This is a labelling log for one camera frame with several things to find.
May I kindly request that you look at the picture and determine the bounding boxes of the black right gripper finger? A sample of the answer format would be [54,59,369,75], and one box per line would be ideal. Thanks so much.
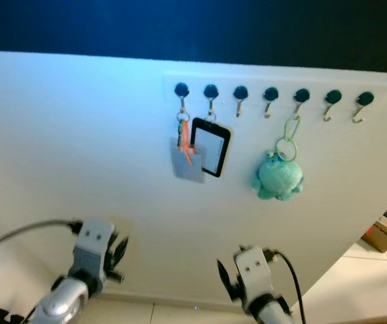
[216,259,238,291]

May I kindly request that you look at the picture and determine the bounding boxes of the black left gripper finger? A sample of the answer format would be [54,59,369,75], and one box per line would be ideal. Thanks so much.
[111,235,130,267]

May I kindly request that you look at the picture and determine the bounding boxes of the black knob metal hook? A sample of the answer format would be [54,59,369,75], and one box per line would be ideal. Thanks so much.
[174,82,190,113]
[322,90,342,122]
[263,86,280,119]
[233,85,249,118]
[353,91,375,124]
[203,84,220,117]
[292,88,311,117]

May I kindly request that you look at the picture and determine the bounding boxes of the grey card tag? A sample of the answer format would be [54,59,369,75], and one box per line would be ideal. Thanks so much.
[170,142,206,184]

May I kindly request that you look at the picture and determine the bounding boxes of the black card holder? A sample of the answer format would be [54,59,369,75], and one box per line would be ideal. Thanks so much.
[190,117,232,178]

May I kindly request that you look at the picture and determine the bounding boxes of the brown cardboard box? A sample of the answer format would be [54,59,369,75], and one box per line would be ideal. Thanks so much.
[361,219,387,254]

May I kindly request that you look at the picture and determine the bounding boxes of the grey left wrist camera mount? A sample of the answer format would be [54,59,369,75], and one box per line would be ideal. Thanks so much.
[72,217,116,277]

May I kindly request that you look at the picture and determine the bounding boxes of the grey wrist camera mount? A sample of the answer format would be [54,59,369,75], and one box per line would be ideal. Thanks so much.
[72,217,116,277]
[234,245,275,298]

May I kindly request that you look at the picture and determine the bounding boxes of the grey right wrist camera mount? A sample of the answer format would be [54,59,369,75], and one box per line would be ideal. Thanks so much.
[234,245,275,298]

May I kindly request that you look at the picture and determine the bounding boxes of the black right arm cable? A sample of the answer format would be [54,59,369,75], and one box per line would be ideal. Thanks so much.
[267,248,307,324]

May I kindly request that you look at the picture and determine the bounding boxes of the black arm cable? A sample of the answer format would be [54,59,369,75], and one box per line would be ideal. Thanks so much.
[267,248,307,324]
[0,219,82,264]

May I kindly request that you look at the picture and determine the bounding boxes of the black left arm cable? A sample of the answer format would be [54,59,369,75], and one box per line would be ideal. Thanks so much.
[0,219,82,264]

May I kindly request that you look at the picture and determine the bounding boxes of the green plush frog keychain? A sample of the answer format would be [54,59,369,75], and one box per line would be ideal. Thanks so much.
[251,150,305,202]

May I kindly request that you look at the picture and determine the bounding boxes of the keyring with orange strap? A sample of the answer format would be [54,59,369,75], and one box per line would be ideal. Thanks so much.
[176,110,195,166]

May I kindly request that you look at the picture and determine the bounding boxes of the green cord loop with ring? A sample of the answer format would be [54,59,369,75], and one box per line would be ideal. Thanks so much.
[276,115,302,163]

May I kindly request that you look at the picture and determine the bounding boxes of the white hook rail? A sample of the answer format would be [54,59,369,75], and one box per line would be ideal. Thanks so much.
[163,71,387,129]

